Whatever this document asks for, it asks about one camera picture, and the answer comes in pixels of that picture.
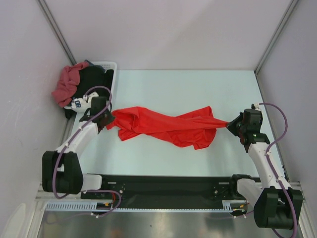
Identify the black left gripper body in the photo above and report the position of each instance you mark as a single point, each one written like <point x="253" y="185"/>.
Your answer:
<point x="105" y="112"/>

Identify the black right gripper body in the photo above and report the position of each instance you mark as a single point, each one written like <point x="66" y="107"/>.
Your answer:
<point x="244" y="128"/>

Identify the red tank top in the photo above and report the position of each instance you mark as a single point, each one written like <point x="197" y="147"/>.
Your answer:
<point x="196" y="128"/>

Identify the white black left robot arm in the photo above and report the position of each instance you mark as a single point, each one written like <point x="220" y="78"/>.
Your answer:
<point x="61" y="170"/>

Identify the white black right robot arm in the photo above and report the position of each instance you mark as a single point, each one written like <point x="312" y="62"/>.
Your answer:
<point x="276" y="205"/>

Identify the white garment blue letters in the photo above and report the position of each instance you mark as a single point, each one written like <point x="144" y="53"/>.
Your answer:
<point x="80" y="104"/>

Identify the black garment in basket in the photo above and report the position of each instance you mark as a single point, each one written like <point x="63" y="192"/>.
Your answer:
<point x="98" y="92"/>

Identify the pink crumpled garment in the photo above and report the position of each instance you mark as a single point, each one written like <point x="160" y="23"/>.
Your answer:
<point x="67" y="84"/>

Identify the white plastic laundry basket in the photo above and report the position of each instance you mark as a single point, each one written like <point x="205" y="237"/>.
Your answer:
<point x="93" y="75"/>

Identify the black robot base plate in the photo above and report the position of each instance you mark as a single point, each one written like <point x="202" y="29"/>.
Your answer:
<point x="162" y="192"/>

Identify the white slotted cable duct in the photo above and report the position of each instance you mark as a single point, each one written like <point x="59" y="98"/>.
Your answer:
<point x="102" y="207"/>

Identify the left aluminium corner post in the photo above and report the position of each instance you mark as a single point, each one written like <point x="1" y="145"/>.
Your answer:
<point x="47" y="13"/>

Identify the aluminium corner post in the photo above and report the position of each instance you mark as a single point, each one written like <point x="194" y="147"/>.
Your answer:
<point x="47" y="13"/>
<point x="277" y="34"/>

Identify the right aluminium corner post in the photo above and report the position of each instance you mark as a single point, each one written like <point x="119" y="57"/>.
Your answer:
<point x="277" y="34"/>

